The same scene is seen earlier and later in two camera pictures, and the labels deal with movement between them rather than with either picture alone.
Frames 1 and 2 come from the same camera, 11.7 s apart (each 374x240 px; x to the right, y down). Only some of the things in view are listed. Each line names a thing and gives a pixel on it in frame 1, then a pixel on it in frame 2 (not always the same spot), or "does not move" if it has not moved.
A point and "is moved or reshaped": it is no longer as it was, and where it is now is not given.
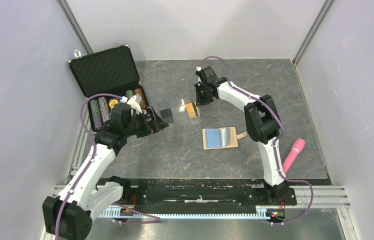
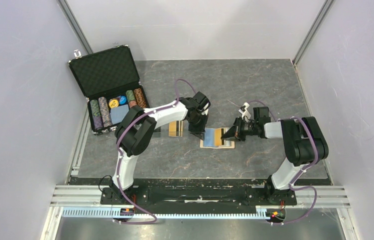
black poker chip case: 108,79 does not move
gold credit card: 191,110 is moved or reshaped
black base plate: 150,193 does not move
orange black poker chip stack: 143,102 does not move
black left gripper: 154,125 -> 199,132
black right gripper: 201,101 -> 235,132
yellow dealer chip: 112,102 does not move
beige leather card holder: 220,138 does not move
